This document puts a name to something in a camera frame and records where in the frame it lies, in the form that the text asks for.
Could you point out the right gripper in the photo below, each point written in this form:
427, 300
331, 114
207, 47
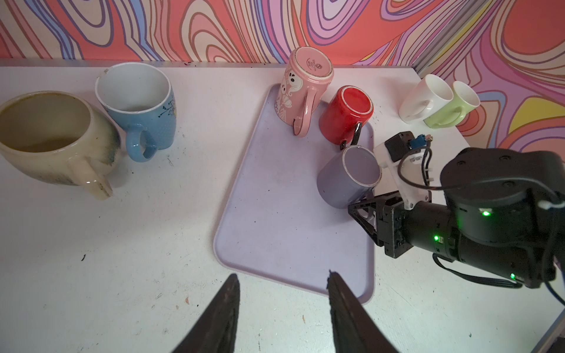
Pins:
381, 217

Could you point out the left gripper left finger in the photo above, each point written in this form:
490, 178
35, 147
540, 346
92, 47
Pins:
216, 329

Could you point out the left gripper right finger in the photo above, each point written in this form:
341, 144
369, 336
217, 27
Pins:
353, 328

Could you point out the purple grey mug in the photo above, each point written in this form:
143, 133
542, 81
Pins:
348, 177

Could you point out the white mug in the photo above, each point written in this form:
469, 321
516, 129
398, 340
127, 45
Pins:
430, 95

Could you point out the light green mug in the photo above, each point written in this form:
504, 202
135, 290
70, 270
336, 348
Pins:
465, 101

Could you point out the blue textured mug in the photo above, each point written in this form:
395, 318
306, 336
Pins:
141, 100

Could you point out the beige speckled mug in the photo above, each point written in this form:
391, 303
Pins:
60, 139

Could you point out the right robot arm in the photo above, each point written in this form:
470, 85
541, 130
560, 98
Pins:
504, 214

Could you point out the red mug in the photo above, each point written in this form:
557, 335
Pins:
345, 116

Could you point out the pink mug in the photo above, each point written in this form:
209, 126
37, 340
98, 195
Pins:
306, 78

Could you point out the lilac plastic tray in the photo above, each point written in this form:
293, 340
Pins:
275, 225

